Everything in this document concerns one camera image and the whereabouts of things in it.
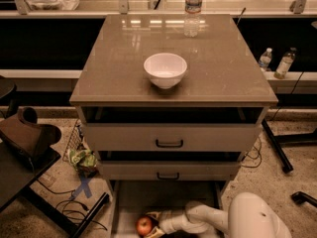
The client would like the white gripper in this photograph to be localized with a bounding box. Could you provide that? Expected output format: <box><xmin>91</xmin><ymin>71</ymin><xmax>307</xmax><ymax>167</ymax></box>
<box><xmin>144</xmin><ymin>211</ymin><xmax>188</xmax><ymax>238</ymax></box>

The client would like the red apple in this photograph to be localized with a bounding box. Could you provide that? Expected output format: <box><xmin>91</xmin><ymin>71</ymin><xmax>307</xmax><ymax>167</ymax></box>
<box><xmin>136</xmin><ymin>216</ymin><xmax>153</xmax><ymax>237</ymax></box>

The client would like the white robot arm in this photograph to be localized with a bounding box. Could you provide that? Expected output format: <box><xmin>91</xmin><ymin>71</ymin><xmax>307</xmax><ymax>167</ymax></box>
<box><xmin>144</xmin><ymin>192</ymin><xmax>292</xmax><ymax>238</ymax></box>

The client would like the open bottom drawer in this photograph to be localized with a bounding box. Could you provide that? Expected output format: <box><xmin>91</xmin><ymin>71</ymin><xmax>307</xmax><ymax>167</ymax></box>
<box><xmin>111</xmin><ymin>180</ymin><xmax>223</xmax><ymax>238</ymax></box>

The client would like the middle drawer front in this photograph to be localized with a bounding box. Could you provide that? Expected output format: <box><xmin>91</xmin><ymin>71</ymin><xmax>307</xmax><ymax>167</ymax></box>
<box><xmin>98</xmin><ymin>161</ymin><xmax>240</xmax><ymax>180</ymax></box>

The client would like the top drawer front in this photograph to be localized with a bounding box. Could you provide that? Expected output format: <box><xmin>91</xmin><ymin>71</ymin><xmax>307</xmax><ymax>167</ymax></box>
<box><xmin>82</xmin><ymin>123</ymin><xmax>262</xmax><ymax>152</ymax></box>

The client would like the grey drawer cabinet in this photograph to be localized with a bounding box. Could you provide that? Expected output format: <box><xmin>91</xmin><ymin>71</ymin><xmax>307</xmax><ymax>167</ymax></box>
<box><xmin>70</xmin><ymin>15</ymin><xmax>276</xmax><ymax>238</ymax></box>

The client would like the clear water bottle on counter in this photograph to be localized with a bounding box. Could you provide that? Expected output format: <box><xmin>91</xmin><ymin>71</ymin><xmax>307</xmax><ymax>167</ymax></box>
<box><xmin>183</xmin><ymin>0</ymin><xmax>203</xmax><ymax>39</ymax></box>

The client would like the blue tape cross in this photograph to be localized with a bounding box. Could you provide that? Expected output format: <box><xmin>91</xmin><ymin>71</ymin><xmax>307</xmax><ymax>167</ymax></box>
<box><xmin>71</xmin><ymin>177</ymin><xmax>92</xmax><ymax>199</ymax></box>

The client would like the green snack bag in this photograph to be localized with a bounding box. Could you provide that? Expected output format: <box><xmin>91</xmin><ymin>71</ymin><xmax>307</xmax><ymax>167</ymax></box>
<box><xmin>66</xmin><ymin>149</ymin><xmax>97</xmax><ymax>176</ymax></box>

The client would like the black table leg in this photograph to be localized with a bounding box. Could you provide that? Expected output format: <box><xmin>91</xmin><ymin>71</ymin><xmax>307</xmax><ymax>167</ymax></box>
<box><xmin>262</xmin><ymin>120</ymin><xmax>293</xmax><ymax>174</ymax></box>

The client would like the black desk left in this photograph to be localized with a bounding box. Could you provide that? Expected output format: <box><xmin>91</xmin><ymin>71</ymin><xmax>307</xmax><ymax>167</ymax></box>
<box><xmin>0</xmin><ymin>143</ymin><xmax>109</xmax><ymax>238</ymax></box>

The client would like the black chair base leg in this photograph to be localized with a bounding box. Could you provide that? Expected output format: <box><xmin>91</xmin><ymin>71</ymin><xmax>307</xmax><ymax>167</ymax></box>
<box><xmin>291</xmin><ymin>191</ymin><xmax>317</xmax><ymax>208</ymax></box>

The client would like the white bowl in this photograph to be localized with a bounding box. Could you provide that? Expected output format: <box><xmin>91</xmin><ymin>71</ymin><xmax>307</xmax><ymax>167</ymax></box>
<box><xmin>144</xmin><ymin>53</ymin><xmax>187</xmax><ymax>89</ymax></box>

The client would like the brown chair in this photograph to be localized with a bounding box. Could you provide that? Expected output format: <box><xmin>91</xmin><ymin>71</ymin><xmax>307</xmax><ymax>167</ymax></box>
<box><xmin>0</xmin><ymin>107</ymin><xmax>61</xmax><ymax>170</ymax></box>

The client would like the small water bottle blue label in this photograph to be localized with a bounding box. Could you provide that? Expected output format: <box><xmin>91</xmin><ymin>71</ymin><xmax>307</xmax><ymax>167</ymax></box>
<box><xmin>258</xmin><ymin>48</ymin><xmax>272</xmax><ymax>71</ymax></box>

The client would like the bottle with yellow liquid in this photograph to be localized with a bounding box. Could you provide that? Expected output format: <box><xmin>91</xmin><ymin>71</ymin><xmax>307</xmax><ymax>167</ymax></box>
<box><xmin>274</xmin><ymin>48</ymin><xmax>297</xmax><ymax>79</ymax></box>

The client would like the black cable on floor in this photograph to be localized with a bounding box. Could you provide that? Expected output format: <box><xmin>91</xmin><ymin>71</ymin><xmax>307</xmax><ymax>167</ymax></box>
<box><xmin>36</xmin><ymin>178</ymin><xmax>109</xmax><ymax>232</ymax></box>

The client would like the wire basket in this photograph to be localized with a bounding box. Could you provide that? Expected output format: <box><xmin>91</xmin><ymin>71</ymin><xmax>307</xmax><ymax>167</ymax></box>
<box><xmin>62</xmin><ymin>119</ymin><xmax>83</xmax><ymax>162</ymax></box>

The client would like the black cables right of cabinet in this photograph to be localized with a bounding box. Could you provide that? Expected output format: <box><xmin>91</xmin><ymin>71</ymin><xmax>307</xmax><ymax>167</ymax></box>
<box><xmin>241</xmin><ymin>136</ymin><xmax>264</xmax><ymax>170</ymax></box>

